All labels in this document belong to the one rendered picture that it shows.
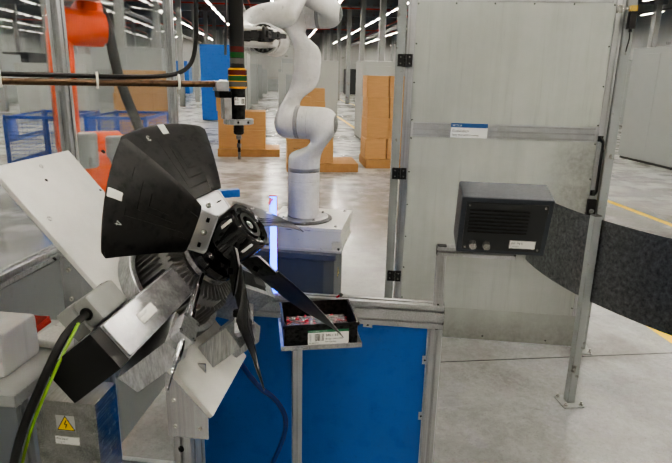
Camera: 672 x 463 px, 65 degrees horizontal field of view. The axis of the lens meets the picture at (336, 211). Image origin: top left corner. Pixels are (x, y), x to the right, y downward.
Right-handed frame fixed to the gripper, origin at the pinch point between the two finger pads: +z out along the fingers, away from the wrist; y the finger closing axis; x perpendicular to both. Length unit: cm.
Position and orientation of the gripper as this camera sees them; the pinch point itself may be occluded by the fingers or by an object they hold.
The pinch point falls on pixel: (247, 33)
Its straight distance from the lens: 138.5
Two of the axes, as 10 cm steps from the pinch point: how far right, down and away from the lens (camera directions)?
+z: -1.1, 2.4, -9.6
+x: 0.3, -9.7, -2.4
